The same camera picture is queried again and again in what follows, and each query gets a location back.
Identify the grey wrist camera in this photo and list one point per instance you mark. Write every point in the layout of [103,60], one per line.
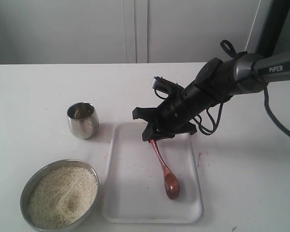
[167,87]

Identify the steel bowl of rice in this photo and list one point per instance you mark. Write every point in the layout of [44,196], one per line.
[60,196]

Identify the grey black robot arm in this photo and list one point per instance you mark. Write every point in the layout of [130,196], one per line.
[215,84]

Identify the white rectangular tray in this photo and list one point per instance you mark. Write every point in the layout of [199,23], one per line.
[134,189]

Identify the white cabinet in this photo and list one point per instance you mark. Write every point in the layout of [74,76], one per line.
[126,31]

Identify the stainless steel cup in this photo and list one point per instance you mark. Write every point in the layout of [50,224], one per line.
[83,120]

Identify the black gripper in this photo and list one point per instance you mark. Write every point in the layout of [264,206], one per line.
[172,117]

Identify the brown wooden spoon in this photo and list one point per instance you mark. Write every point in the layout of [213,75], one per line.
[170,181]

